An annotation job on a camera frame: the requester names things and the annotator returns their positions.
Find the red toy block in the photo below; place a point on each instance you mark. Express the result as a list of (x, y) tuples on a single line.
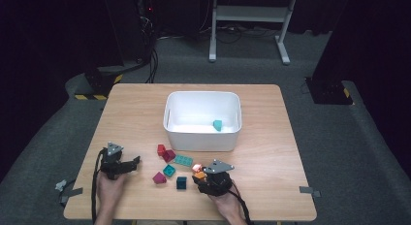
[(161, 150)]

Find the black stand base striped tape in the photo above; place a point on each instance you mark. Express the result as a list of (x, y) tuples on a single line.
[(97, 81)]

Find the pink toy block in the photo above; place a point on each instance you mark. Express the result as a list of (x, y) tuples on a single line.
[(196, 167)]

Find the person's right hand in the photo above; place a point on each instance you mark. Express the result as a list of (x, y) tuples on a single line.
[(226, 202)]

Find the grey tape strip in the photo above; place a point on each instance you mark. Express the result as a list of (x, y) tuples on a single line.
[(308, 190), (72, 192)]

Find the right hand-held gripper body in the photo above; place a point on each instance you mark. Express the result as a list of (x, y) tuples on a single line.
[(216, 183)]

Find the white plastic bin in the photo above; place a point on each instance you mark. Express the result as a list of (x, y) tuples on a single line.
[(202, 142)]

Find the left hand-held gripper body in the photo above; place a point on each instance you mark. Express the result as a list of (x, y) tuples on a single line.
[(111, 165)]

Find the person's left hand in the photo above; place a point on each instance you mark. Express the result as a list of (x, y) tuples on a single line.
[(109, 188)]

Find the teal studded plate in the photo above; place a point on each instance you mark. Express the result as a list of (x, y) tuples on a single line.
[(183, 160)]

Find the hollow teal toy block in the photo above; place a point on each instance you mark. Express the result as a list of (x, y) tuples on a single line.
[(169, 170)]

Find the dark blue toy block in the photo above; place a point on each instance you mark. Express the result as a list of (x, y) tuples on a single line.
[(181, 183)]

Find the black curtain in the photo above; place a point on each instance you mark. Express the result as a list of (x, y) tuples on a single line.
[(38, 40), (371, 34)]

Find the white metal stand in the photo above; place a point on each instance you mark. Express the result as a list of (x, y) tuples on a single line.
[(252, 13)]

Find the green toy block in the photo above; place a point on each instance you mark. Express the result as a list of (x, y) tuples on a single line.
[(217, 125)]

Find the magenta sloped toy block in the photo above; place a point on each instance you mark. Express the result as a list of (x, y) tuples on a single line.
[(159, 178), (169, 155)]

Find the orange toy block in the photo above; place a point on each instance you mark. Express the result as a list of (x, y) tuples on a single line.
[(200, 175)]

